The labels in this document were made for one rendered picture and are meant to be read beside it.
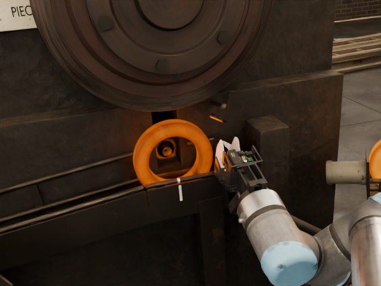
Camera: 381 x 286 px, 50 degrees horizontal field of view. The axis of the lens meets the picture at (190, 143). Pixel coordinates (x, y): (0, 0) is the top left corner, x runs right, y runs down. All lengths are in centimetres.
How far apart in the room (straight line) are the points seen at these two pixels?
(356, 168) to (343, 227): 26
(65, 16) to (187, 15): 22
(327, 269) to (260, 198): 18
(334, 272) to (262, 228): 17
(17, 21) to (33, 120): 21
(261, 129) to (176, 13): 36
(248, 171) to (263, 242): 16
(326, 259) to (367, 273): 21
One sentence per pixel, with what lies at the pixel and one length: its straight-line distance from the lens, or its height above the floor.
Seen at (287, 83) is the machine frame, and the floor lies 87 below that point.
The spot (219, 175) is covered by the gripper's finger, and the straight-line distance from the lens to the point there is 91.
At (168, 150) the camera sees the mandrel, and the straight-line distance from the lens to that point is 102.
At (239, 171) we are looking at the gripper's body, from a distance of 85.
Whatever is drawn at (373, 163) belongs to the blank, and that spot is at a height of 71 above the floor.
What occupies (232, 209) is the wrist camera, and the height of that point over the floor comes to 65.
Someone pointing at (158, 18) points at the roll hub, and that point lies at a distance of 74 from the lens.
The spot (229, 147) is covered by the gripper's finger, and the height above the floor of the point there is 76.
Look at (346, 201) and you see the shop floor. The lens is 226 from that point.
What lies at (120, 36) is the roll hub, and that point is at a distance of 74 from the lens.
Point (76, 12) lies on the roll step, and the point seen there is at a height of 110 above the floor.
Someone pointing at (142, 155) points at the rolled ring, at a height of 78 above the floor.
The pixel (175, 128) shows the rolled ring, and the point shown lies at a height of 83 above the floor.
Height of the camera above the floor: 116
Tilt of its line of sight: 23 degrees down
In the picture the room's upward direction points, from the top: 5 degrees counter-clockwise
